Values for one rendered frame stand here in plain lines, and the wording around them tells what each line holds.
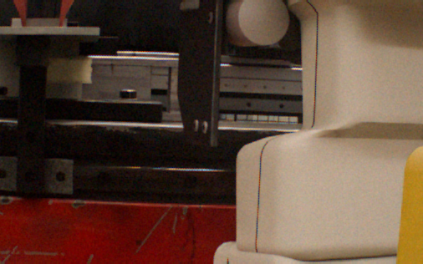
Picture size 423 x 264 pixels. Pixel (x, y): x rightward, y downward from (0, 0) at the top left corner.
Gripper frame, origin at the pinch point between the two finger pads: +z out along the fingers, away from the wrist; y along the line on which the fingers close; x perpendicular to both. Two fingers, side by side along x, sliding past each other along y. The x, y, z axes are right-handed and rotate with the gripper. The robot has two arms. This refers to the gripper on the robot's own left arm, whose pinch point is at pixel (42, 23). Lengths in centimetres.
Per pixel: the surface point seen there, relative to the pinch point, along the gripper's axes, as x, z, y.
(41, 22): -1.0, 0.3, 0.2
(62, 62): -4.4, 8.4, -3.3
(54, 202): 15.1, 20.6, -3.3
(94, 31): 16.1, -6.3, -7.6
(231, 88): -26.3, 22.8, -33.6
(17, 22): -0.9, 0.4, 4.0
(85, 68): -3.9, 9.1, -7.1
